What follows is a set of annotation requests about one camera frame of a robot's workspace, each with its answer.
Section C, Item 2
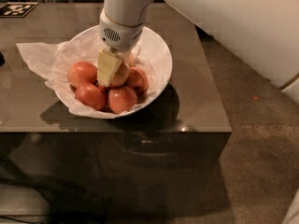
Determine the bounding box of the white bowl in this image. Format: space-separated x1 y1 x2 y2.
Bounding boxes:
47 25 173 119

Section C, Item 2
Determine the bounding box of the dark object at left edge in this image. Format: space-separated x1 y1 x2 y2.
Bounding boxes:
0 51 6 67

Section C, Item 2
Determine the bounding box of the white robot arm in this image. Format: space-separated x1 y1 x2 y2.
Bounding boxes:
100 0 299 103

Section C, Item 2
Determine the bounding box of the black cable on floor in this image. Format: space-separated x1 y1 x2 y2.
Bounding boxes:
0 215 45 224

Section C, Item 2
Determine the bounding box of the white tissue paper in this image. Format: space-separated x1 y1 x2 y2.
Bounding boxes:
15 31 163 119

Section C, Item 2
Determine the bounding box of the black white fiducial marker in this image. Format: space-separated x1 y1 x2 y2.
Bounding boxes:
0 2 38 18

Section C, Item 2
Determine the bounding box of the red apple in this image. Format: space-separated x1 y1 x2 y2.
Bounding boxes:
108 86 138 114
67 61 97 88
126 67 149 95
110 63 129 88
75 82 107 111
127 53 135 67

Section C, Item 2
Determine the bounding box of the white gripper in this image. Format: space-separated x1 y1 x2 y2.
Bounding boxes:
97 10 144 87

